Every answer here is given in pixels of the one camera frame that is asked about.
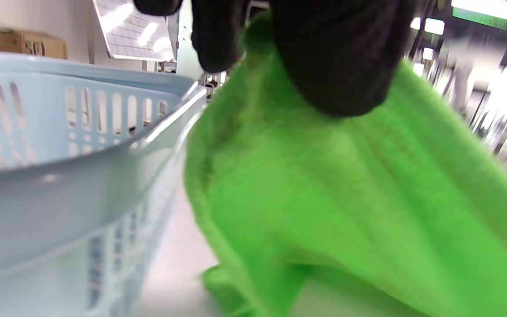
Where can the person's left hand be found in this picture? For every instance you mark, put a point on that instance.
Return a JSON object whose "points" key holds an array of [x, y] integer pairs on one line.
{"points": [[337, 57]]}

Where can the green towel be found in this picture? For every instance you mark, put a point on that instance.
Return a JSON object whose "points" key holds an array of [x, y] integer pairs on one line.
{"points": [[346, 211]]}

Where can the ceiling light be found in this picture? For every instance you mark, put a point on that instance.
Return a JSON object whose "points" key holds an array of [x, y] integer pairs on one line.
{"points": [[484, 8]]}

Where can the white wheeled rack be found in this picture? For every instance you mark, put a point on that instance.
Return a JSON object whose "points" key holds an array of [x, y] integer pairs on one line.
{"points": [[134, 31]]}

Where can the brown cardboard box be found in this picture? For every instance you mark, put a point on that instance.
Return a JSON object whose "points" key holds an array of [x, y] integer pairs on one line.
{"points": [[2, 42]]}

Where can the light blue plastic basket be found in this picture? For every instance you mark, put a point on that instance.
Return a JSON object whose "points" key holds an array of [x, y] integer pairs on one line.
{"points": [[38, 211]]}

